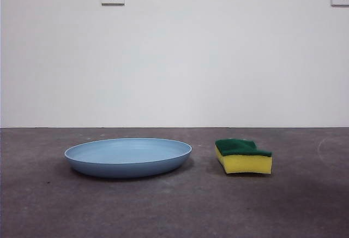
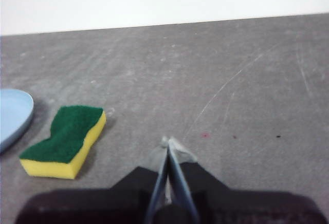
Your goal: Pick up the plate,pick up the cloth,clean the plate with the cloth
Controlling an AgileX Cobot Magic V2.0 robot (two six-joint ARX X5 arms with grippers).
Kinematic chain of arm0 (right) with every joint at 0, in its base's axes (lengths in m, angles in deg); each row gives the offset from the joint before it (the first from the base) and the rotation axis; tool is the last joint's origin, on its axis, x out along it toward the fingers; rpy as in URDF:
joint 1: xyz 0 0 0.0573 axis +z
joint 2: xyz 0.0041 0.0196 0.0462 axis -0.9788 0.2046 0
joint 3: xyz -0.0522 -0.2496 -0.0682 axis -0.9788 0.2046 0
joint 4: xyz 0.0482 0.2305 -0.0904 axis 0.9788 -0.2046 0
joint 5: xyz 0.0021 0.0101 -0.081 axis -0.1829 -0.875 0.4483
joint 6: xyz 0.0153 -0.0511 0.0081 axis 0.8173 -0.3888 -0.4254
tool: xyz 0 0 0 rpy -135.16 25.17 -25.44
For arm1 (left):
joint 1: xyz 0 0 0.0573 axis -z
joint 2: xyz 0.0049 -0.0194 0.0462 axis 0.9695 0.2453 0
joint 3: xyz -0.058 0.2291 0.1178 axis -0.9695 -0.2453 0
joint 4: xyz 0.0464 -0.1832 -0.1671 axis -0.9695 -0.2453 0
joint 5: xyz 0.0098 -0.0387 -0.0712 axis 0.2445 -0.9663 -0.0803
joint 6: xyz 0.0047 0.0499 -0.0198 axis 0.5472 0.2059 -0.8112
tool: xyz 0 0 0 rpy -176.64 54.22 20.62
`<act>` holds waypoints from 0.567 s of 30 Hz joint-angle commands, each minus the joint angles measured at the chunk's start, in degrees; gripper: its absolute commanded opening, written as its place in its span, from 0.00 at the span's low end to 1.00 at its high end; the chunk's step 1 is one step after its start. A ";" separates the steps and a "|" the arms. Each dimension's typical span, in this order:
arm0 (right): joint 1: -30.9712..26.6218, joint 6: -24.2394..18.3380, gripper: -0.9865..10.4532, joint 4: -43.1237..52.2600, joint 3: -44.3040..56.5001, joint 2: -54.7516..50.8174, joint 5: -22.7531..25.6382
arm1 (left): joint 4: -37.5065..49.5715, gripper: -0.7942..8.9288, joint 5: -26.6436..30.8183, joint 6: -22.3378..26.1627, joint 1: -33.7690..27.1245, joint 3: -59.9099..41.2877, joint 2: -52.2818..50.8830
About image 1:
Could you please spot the blue round plate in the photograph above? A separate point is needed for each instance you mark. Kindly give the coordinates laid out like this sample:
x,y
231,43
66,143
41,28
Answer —
x,y
128,159

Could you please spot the yellow and green sponge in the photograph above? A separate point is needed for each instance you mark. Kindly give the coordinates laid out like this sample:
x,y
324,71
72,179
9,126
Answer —
x,y
245,161

